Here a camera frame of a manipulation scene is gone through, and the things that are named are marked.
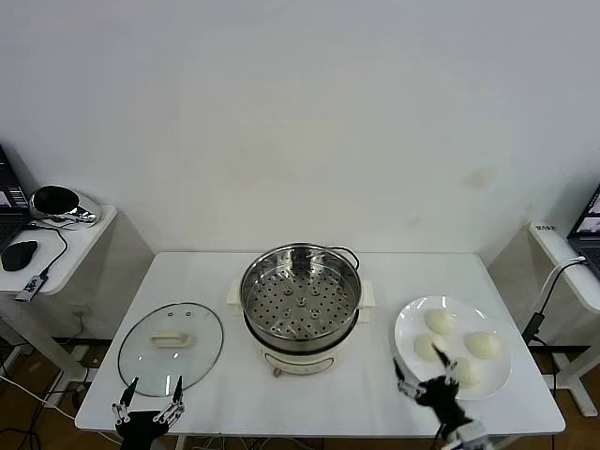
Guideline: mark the perforated steel steamer basket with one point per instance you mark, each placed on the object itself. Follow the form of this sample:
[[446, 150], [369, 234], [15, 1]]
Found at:
[[300, 344]]

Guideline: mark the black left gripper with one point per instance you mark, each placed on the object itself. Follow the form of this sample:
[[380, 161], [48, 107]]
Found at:
[[140, 426]]

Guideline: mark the round white plate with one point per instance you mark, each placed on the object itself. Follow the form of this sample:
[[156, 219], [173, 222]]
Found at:
[[497, 372]]

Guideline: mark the white steamed baozi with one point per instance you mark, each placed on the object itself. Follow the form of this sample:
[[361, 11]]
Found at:
[[425, 348], [440, 321], [470, 375], [483, 344]]

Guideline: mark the black computer mouse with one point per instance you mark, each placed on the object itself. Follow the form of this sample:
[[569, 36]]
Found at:
[[19, 255]]

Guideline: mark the cream electric cooker base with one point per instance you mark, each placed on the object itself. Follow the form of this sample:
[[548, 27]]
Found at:
[[300, 363]]

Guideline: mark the grey usb hub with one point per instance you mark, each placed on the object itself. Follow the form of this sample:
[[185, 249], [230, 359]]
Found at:
[[32, 287]]

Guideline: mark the white side table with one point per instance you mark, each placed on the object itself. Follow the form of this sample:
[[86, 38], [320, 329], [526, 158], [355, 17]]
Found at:
[[89, 239], [548, 244]]

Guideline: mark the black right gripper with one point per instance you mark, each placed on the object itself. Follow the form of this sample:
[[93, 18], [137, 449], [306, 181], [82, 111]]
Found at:
[[438, 398]]

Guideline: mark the white power strip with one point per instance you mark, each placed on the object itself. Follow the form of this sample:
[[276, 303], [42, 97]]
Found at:
[[86, 356]]

